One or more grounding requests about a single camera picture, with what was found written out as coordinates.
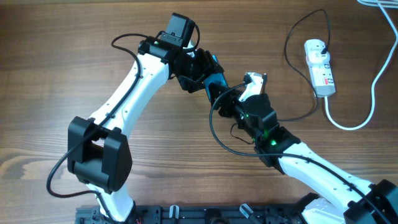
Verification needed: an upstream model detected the white power strip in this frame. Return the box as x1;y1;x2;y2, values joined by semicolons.
304;39;336;98

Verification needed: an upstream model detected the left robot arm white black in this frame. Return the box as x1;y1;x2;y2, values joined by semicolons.
65;13;223;223

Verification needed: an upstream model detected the white power strip cord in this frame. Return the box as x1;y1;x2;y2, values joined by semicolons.
323;0;398;131

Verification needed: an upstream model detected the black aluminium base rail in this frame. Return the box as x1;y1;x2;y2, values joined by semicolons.
75;203;308;224

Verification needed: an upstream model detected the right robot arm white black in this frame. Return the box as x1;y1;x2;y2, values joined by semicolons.
209;87;397;223

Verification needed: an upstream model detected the smartphone with teal screen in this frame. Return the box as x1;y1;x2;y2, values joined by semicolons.
203;73;229;104

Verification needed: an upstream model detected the white charger plug adapter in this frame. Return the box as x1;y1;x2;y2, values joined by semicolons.
306;50;330;67

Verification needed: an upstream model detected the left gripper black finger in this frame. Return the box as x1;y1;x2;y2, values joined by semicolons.
211;54;224;74
178;79;205;93

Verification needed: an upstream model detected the black USB charging cable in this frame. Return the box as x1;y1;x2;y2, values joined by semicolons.
262;9;331;123

